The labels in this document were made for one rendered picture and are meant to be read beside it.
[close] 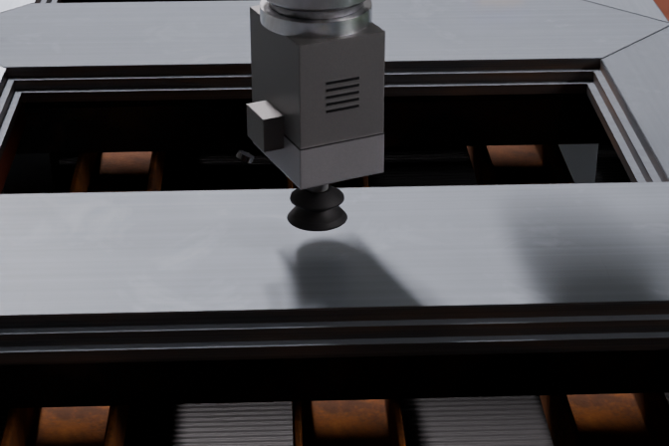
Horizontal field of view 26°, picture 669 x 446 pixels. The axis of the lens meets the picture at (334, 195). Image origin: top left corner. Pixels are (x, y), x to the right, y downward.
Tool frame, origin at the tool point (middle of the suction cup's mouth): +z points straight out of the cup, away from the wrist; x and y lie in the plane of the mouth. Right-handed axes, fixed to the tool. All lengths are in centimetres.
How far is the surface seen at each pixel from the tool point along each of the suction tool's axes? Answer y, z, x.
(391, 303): 9.7, 2.2, 1.0
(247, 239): -2.8, 2.2, -4.3
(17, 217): -13.3, 2.2, -18.6
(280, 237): -2.0, 2.2, -2.1
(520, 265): 9.0, 2.2, 11.6
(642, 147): -5.3, 3.2, 32.6
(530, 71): -24.0, 3.2, 33.3
